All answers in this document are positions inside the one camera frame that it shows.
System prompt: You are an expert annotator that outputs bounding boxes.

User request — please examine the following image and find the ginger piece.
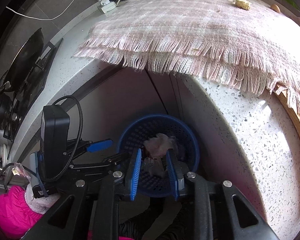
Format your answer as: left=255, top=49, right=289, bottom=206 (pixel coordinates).
left=233, top=0, right=251, bottom=10

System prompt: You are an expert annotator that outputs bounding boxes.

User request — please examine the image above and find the brown egg shell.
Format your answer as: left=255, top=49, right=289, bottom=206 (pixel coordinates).
left=270, top=4, right=281, bottom=14

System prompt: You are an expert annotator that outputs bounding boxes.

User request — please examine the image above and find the clear plastic bag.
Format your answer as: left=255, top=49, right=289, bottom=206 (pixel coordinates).
left=142, top=133, right=178, bottom=178

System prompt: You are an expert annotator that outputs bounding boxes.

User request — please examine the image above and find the blue trash basket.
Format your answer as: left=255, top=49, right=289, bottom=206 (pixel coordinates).
left=117, top=114, right=200, bottom=197

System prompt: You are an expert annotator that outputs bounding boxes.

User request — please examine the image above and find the left hand in glove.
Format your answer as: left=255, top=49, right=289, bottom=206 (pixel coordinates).
left=24, top=184, right=61, bottom=215

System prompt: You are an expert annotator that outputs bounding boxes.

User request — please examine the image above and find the black wok pan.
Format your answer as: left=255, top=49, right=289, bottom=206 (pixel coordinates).
left=0, top=28, right=44, bottom=96

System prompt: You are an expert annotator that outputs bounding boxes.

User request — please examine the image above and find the wooden board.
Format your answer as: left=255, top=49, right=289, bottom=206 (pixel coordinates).
left=274, top=84, right=300, bottom=138

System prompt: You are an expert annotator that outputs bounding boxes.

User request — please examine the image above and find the white power strip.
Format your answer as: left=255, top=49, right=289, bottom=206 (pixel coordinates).
left=97, top=0, right=116, bottom=14

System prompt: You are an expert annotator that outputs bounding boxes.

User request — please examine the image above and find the pink plaid cloth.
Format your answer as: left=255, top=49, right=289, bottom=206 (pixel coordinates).
left=75, top=0, right=300, bottom=116

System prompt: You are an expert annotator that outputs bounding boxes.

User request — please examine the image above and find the thin white charger cable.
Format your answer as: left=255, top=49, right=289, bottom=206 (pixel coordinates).
left=5, top=0, right=89, bottom=21

